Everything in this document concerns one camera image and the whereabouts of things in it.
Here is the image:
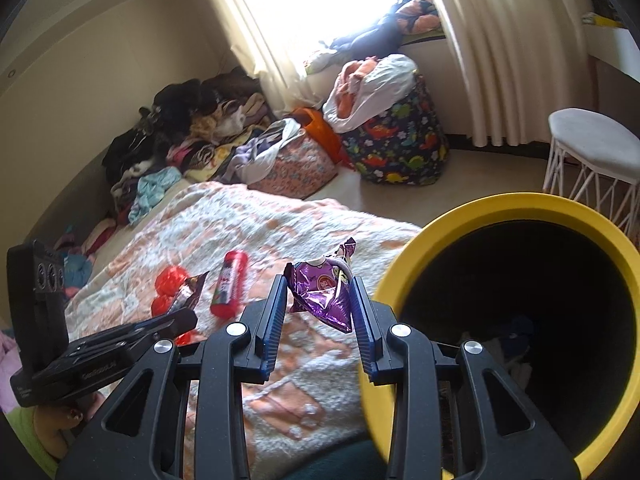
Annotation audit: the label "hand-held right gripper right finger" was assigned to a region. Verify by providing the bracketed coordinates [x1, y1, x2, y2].
[348, 276, 583, 480]

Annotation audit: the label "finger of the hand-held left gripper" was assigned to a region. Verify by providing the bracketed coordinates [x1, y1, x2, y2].
[70, 308, 198, 361]

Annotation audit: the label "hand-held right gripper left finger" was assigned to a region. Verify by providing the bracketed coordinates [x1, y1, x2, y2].
[56, 275, 290, 480]

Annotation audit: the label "purple snack wrapper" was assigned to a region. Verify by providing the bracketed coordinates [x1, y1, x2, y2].
[283, 237, 357, 333]

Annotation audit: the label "yellow round bin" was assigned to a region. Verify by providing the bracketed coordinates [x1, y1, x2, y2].
[359, 192, 640, 480]

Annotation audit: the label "dark brown wrapper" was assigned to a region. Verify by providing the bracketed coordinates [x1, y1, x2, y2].
[167, 271, 210, 318]

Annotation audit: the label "person's left hand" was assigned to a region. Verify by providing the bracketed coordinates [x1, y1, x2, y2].
[34, 394, 101, 461]

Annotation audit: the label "red tube packet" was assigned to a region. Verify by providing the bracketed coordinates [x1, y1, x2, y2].
[210, 251, 251, 318]

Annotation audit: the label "pink and blue clothes heap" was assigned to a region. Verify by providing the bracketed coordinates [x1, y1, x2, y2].
[55, 225, 116, 291]

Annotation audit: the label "pink cloth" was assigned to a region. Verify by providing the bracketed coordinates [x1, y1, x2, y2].
[0, 330, 31, 411]

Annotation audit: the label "peach and white blanket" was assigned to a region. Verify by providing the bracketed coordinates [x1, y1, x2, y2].
[65, 180, 423, 480]

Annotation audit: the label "dark teal cloth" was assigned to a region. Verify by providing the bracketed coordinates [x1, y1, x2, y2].
[290, 440, 386, 480]

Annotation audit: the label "pink floral bag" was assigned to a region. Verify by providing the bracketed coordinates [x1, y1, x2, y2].
[247, 132, 340, 201]

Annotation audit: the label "dinosaur print bag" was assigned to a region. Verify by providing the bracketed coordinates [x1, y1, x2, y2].
[342, 74, 451, 187]

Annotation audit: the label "orange bag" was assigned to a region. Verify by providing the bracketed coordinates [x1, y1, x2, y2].
[292, 107, 353, 168]

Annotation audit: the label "pile of clothes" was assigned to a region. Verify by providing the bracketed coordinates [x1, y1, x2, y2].
[102, 72, 301, 226]

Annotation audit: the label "white plastic bag of clothes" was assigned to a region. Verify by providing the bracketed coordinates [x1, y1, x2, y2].
[322, 55, 418, 133]

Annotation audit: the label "cream sheer curtain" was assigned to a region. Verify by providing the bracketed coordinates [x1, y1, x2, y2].
[192, 0, 321, 121]

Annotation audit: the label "cream pleated curtain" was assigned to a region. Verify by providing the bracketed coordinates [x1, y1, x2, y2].
[425, 0, 596, 148]

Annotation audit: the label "clothes on window sill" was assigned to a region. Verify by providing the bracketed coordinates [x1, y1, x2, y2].
[305, 0, 446, 76]

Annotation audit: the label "white desk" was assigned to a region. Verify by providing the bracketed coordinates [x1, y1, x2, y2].
[582, 22, 640, 86]

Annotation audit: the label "yellow item on desk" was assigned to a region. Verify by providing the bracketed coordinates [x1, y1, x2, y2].
[582, 12, 626, 28]

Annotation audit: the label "white wire-frame stool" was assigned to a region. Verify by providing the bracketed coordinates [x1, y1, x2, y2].
[542, 108, 640, 251]

